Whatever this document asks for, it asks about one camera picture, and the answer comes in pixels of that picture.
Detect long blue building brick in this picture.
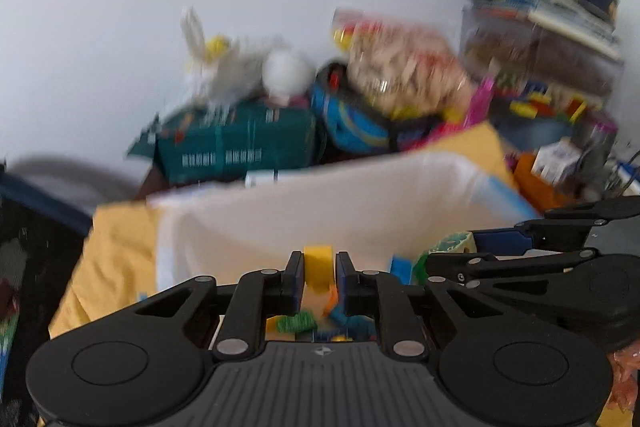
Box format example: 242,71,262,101
390,256,412,285

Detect green frog tile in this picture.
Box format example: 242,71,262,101
427,232,477,255

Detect large yellow building brick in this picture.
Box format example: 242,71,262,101
265,315,295,341

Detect green arched snowflake block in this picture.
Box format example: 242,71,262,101
276,310,318,335

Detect white egg shaped object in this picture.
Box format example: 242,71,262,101
262,49,316,104

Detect person right hand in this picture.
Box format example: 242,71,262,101
608,340,640,412

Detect orange building brick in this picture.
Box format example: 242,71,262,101
322,285,340,317

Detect orange flat boxes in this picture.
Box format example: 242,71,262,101
513,153,576,213

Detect green square building brick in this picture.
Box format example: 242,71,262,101
412,251,430,286

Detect translucent white storage bin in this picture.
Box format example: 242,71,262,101
152,152,538,291

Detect clear box of toys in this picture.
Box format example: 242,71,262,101
460,6,624,150

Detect yellow quilted cloth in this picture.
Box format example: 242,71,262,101
49,124,518,338

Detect stack of picture books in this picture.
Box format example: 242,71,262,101
471,0,623,62

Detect white plastic bag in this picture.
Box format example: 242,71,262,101
180,8,288,108

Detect snack biscuit bag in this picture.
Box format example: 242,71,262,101
332,9,476,120

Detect dark blue baby stroller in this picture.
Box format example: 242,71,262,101
1,170,92,426

